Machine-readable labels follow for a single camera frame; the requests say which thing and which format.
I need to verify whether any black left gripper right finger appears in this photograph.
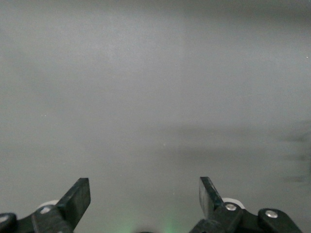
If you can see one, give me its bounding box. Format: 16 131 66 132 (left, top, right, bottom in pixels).
189 176 243 233

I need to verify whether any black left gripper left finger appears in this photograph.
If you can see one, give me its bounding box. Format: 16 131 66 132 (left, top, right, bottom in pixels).
31 178 91 233

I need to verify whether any dark grey table cloth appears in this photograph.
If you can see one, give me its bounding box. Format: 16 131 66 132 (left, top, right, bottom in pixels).
0 0 311 233

